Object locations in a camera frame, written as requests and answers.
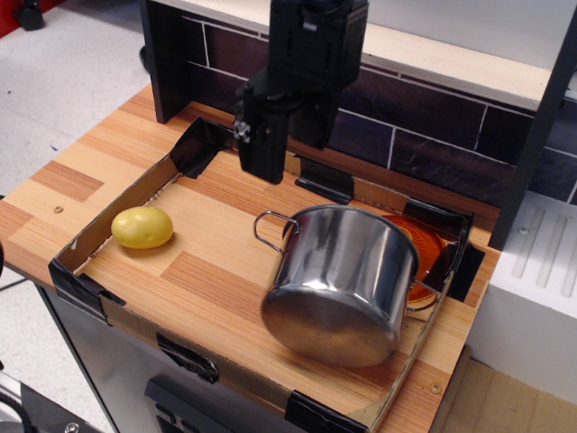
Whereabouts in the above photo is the dark brick backsplash panel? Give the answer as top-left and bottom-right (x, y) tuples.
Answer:
(139, 0), (577, 252)

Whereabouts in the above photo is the white dish drainer sink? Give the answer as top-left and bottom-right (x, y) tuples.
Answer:
(467, 192), (576, 402)

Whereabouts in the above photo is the stainless steel pot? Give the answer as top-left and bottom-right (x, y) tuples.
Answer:
(255, 205), (425, 368)

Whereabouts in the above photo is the black cable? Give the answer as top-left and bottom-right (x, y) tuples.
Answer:
(0, 390), (37, 433)

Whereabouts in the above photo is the black caster wheel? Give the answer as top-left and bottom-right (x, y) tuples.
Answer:
(13, 0), (45, 32)

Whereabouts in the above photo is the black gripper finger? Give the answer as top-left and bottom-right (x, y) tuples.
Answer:
(234, 107), (289, 183)
(288, 93), (338, 150)

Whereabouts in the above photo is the yellow potato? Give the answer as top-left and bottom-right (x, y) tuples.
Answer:
(111, 207), (173, 250)

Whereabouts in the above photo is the cardboard fence with black tape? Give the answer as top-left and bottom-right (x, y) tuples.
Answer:
(50, 119), (472, 432)

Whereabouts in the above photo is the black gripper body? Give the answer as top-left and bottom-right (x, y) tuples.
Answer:
(235, 1), (369, 118)

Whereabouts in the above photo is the orange glass lid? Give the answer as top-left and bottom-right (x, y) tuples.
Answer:
(385, 215), (451, 310)

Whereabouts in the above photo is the black oven control panel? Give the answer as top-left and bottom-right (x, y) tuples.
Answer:
(143, 377), (276, 433)

